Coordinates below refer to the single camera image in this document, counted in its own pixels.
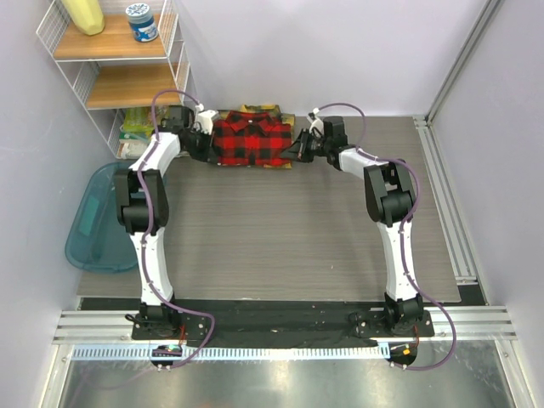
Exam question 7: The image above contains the teal plastic bin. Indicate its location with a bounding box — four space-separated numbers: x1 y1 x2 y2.
65 161 141 275

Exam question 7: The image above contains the blue white jar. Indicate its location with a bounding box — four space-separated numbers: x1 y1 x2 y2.
125 3 158 43

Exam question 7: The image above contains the stack of books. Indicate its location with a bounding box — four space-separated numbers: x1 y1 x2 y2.
118 106 155 160

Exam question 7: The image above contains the white slotted cable duct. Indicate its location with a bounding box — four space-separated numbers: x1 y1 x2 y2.
71 343 390 362

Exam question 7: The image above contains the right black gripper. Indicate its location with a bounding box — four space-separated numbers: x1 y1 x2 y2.
280 129 330 164

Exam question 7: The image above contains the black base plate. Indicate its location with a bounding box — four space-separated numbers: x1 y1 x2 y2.
125 299 434 349

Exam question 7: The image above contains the purple cable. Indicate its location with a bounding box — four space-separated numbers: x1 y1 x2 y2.
309 101 458 371
135 89 217 369

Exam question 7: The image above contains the yellow bottle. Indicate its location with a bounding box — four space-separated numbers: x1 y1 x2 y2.
61 0 105 36

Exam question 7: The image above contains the white wire wooden shelf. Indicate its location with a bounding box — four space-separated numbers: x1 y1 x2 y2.
37 1 196 159

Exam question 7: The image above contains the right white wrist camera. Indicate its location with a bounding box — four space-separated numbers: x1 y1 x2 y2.
307 108 324 139

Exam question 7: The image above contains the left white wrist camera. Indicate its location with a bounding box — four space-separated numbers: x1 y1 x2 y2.
193 104 220 135

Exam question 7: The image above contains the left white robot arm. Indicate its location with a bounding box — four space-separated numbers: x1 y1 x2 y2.
113 105 219 339

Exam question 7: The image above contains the yellow plaid shirt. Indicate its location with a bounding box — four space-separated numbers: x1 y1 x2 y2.
216 104 297 170

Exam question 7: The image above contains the red black plaid shirt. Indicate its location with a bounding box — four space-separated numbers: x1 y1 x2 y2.
210 109 294 167

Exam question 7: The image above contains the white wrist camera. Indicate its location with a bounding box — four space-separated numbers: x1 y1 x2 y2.
307 108 324 139
193 104 220 135

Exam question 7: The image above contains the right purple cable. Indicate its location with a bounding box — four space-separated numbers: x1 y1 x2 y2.
309 101 458 371

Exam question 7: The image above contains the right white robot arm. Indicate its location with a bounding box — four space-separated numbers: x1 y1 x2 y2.
281 113 424 336

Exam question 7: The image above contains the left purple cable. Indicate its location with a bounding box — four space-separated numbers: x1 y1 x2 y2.
135 89 217 369

